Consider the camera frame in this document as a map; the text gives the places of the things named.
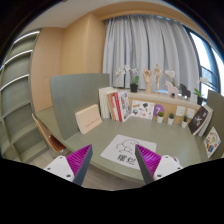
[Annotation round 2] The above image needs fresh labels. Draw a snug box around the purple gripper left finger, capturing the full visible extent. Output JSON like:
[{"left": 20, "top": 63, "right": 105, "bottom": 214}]
[{"left": 44, "top": 145, "right": 93, "bottom": 186}]

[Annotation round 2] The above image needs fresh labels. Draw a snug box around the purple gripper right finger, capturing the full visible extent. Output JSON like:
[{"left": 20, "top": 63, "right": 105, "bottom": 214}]
[{"left": 135, "top": 145, "right": 182, "bottom": 184}]

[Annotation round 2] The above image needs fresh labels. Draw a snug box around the wooden chair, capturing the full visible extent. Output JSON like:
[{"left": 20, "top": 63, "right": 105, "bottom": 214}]
[{"left": 32, "top": 116, "right": 66, "bottom": 155}]

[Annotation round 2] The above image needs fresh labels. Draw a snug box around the white paper sheet with drawing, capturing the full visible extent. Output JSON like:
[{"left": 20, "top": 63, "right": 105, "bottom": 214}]
[{"left": 101, "top": 135, "right": 157, "bottom": 170}]

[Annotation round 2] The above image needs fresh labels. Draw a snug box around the small potted cactus left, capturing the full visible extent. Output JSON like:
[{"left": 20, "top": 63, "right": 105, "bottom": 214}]
[{"left": 157, "top": 111, "right": 164, "bottom": 123}]

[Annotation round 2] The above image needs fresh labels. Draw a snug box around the small potted cactus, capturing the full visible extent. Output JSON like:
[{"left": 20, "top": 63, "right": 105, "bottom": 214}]
[
  {"left": 157, "top": 111, "right": 164, "bottom": 123},
  {"left": 168, "top": 113, "right": 175, "bottom": 125},
  {"left": 181, "top": 115, "right": 188, "bottom": 128}
]

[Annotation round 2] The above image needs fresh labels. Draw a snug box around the small potted cactus middle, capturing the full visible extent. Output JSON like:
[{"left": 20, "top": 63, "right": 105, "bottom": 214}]
[{"left": 168, "top": 113, "right": 175, "bottom": 125}]

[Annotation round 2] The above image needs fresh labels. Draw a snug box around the small potted cactus right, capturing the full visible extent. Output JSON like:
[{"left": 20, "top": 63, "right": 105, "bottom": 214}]
[{"left": 181, "top": 115, "right": 188, "bottom": 128}]

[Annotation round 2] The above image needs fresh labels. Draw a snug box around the sticker collage card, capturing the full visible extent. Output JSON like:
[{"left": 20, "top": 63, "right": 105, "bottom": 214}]
[{"left": 131, "top": 100, "right": 155, "bottom": 120}]

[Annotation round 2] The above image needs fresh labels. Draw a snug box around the purple round number tag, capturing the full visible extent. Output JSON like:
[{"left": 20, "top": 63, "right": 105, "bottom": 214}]
[{"left": 153, "top": 104, "right": 164, "bottom": 116}]

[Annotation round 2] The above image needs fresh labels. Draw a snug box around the dark leaning book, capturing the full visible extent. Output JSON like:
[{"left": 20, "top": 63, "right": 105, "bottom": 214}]
[{"left": 188, "top": 105, "right": 213, "bottom": 136}]

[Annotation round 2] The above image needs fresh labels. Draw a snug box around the red and white book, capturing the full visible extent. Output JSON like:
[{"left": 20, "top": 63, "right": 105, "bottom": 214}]
[{"left": 107, "top": 90, "right": 131, "bottom": 122}]

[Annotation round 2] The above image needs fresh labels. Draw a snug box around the colourful leaning picture book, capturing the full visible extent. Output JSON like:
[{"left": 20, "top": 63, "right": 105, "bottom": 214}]
[{"left": 204, "top": 127, "right": 221, "bottom": 158}]

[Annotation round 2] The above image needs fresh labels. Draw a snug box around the wooden desk shelf board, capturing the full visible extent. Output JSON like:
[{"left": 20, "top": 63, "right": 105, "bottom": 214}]
[{"left": 127, "top": 90, "right": 200, "bottom": 124}]

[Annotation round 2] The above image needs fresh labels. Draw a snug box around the white upright book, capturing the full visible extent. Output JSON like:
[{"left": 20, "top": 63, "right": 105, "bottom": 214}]
[{"left": 99, "top": 87, "right": 115, "bottom": 119}]

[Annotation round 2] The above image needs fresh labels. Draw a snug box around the green desk partition panel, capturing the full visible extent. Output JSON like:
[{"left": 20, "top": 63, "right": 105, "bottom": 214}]
[{"left": 50, "top": 73, "right": 109, "bottom": 140}]

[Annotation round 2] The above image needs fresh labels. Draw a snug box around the pink horse figurine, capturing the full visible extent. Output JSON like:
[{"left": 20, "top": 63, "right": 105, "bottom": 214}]
[{"left": 165, "top": 81, "right": 178, "bottom": 98}]

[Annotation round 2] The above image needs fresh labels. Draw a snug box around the black horse figurine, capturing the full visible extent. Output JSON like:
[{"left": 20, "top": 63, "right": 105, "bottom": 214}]
[{"left": 180, "top": 84, "right": 191, "bottom": 98}]

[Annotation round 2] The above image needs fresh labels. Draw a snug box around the white orchid in black pot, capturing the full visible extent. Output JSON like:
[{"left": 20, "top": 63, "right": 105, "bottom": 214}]
[{"left": 115, "top": 64, "right": 139, "bottom": 93}]

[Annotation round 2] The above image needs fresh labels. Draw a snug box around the wooden hand model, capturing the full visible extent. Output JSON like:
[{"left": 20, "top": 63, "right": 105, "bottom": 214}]
[{"left": 143, "top": 69, "right": 152, "bottom": 94}]

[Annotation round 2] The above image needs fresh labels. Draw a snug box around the wooden mannequin figure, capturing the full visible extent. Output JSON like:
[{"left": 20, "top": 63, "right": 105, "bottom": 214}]
[{"left": 154, "top": 63, "right": 164, "bottom": 91}]

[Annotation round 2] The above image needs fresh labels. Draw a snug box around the white orchid plant right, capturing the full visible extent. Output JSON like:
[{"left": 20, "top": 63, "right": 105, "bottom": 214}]
[{"left": 194, "top": 77, "right": 210, "bottom": 105}]

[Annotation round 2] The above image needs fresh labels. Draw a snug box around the grey curtain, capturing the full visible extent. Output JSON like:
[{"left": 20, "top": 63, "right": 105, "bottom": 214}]
[{"left": 103, "top": 15, "right": 199, "bottom": 92}]

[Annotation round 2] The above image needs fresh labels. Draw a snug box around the green wall shelf unit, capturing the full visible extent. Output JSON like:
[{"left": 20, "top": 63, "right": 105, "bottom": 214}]
[{"left": 0, "top": 30, "right": 47, "bottom": 163}]

